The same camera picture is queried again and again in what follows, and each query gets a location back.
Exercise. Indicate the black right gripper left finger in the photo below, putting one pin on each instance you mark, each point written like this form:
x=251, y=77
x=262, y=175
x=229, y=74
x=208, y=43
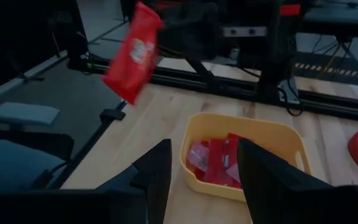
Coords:
x=154, y=180

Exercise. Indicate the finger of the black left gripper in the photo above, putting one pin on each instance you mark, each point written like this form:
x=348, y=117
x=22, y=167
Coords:
x=204, y=31
x=172, y=34

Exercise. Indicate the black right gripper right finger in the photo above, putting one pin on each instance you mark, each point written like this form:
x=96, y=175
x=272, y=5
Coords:
x=269, y=186

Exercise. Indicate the pink transparent candy pack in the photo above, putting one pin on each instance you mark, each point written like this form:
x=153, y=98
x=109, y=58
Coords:
x=197, y=155
x=233, y=174

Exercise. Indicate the small red KitKat bar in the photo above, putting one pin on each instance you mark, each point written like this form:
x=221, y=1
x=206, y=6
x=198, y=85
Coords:
x=129, y=62

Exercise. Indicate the red candy pack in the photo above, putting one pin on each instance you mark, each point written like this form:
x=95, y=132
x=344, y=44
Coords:
x=233, y=140
x=217, y=161

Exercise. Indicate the yellow plastic bin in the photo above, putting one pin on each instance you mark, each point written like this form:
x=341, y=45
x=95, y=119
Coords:
x=259, y=127

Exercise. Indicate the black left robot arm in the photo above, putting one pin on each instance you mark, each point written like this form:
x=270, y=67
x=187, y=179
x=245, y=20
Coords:
x=275, y=84

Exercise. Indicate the black side desk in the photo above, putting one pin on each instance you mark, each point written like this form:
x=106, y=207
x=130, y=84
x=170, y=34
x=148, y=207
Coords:
x=337, y=21

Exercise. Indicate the hazard striped floor strip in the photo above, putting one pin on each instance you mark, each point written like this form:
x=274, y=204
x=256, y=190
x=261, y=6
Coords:
x=328, y=69

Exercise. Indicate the dark blue office chair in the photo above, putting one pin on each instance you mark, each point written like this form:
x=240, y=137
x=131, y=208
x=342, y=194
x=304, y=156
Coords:
x=17, y=161

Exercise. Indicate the white flat panel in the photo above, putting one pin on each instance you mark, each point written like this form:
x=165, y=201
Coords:
x=23, y=113

